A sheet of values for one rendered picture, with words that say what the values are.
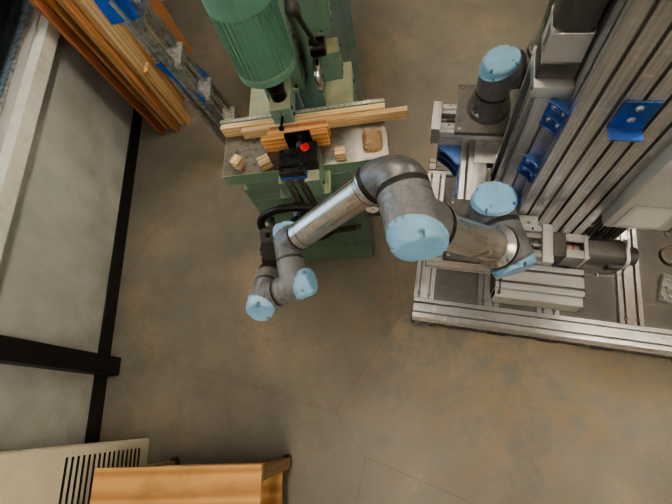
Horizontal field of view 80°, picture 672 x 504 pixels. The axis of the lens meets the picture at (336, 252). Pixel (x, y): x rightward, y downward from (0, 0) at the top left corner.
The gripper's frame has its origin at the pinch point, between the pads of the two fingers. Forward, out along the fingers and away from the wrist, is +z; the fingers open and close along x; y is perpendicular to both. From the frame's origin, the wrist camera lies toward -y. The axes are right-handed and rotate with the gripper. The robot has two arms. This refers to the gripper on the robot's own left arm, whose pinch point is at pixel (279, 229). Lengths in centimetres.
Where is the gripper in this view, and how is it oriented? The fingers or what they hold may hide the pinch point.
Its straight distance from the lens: 132.2
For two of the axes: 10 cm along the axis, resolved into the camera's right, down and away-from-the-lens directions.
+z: 0.6, -6.2, 7.8
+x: 9.9, -0.9, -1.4
